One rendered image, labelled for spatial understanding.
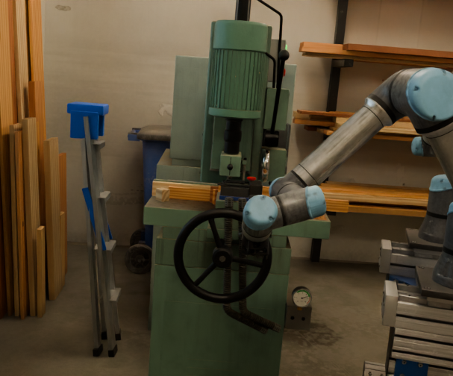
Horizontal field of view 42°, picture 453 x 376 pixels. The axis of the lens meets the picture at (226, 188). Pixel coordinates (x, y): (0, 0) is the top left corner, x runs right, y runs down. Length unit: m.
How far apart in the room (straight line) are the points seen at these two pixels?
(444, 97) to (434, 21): 3.26
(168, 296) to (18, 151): 1.40
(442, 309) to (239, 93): 0.89
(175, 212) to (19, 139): 1.39
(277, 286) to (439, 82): 0.89
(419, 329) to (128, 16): 3.26
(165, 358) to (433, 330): 0.87
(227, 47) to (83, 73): 2.61
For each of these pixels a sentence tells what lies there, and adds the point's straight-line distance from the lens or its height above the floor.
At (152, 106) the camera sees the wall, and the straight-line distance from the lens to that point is 4.40.
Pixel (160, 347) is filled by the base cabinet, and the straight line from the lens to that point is 2.08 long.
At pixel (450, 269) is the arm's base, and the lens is 1.73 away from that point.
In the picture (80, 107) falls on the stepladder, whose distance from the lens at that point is 2.71.
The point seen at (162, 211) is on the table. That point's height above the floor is 0.89.
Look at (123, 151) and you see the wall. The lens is 4.45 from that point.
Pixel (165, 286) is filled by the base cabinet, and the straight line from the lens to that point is 1.99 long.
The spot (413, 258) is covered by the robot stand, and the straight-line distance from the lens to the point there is 2.21.
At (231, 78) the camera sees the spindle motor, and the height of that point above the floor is 1.32.
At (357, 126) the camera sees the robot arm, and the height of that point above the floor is 1.23.
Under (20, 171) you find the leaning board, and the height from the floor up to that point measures 0.78.
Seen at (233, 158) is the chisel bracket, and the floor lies 1.06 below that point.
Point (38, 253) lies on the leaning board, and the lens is 3.25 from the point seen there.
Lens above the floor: 1.33
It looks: 11 degrees down
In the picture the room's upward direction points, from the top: 5 degrees clockwise
